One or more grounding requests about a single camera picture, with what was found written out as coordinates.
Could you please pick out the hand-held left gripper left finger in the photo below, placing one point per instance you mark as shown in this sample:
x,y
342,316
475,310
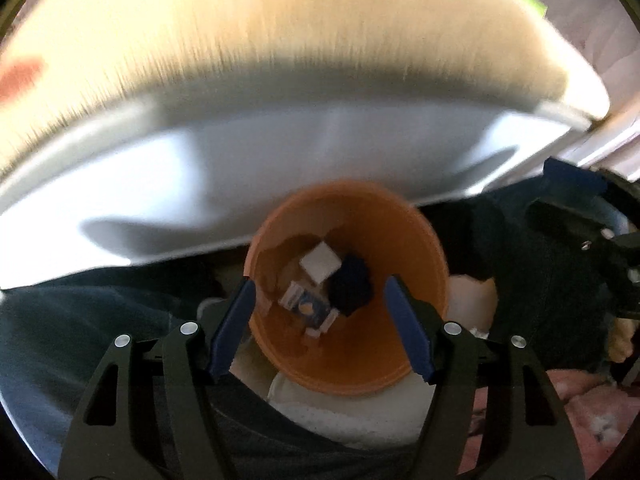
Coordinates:
x,y
235,330

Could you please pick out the pink fluffy cloth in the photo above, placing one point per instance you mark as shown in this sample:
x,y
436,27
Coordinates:
x,y
575,410

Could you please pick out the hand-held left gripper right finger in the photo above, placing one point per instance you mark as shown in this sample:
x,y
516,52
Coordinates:
x,y
407,330

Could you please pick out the person's right hand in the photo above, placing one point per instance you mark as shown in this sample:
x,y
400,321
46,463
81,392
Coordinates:
x,y
620,342

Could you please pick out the person's right leg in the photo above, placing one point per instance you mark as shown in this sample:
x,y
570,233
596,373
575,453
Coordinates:
x,y
525,285

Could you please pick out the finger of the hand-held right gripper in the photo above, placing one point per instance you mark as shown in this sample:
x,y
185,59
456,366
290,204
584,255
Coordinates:
x,y
565,220
575,177

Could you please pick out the person's leg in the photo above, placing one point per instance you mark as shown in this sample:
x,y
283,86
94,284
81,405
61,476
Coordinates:
x,y
525,285
100,300

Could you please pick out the dark navy block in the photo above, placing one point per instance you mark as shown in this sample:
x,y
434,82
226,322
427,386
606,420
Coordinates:
x,y
350,285

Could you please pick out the white bed frame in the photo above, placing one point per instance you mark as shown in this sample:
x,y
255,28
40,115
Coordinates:
x,y
200,185

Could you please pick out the blue and white carton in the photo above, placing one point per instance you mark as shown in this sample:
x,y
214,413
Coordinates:
x,y
307,307

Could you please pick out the yellow floral blanket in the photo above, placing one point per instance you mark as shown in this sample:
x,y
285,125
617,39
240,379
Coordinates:
x,y
250,35

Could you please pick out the white cube block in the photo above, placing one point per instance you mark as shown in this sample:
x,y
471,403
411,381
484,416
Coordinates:
x,y
320,262

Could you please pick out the person's left leg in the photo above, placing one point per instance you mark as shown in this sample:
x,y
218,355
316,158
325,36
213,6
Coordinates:
x,y
100,300

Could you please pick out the orange plastic bin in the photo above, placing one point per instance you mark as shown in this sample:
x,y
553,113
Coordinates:
x,y
350,360

